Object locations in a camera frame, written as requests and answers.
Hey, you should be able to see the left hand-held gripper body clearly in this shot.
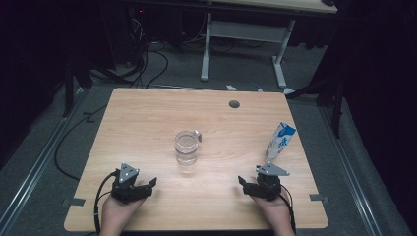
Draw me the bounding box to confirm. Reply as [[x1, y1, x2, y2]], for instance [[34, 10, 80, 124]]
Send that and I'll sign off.
[[110, 162, 146, 205]]

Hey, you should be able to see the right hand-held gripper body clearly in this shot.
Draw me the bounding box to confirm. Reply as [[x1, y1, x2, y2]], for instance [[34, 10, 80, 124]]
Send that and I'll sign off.
[[249, 163, 291, 202]]

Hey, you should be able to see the white and blue powder packet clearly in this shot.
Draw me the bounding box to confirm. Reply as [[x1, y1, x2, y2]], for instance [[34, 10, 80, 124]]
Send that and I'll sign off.
[[265, 121, 297, 164]]

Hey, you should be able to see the clear glass cup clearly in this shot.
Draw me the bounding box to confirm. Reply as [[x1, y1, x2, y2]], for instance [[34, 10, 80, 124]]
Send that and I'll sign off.
[[174, 129, 203, 166]]

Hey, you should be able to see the person's right hand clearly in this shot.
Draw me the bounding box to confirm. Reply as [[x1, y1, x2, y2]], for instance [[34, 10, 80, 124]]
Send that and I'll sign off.
[[250, 193, 295, 236]]

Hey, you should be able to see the person's left hand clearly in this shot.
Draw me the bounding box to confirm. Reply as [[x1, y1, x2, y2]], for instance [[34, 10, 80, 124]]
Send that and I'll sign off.
[[98, 196, 148, 236]]

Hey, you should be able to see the black stand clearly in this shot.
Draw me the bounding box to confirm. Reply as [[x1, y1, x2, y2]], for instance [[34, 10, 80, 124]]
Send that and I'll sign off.
[[61, 57, 94, 118], [284, 77, 346, 140]]

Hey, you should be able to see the dark computer tower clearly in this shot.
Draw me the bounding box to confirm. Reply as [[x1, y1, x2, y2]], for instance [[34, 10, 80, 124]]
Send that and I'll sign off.
[[126, 4, 150, 68]]

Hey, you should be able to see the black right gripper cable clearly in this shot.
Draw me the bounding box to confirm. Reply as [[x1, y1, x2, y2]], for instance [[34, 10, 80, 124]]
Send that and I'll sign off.
[[278, 184, 297, 235]]

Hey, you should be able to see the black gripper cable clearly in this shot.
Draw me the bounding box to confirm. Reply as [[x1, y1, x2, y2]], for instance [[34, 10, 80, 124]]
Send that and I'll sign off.
[[93, 169, 120, 236], [278, 184, 297, 235]]

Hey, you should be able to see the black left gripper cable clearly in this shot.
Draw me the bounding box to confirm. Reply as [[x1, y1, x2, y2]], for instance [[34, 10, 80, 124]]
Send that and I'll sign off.
[[93, 169, 120, 236]]

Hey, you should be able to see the long black floor cable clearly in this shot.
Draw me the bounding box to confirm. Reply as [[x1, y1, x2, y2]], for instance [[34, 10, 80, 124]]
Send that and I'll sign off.
[[53, 103, 110, 182]]

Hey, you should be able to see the metal floor rail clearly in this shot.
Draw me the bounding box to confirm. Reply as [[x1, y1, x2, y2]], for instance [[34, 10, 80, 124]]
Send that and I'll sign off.
[[318, 104, 384, 236], [0, 88, 90, 232]]

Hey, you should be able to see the bundle of black cables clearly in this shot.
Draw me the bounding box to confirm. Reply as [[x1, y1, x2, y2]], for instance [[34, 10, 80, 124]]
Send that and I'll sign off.
[[129, 40, 170, 89]]

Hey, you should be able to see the white desk with metal frame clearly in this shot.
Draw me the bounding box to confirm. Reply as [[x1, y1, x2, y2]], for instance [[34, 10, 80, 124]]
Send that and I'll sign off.
[[200, 0, 339, 96]]

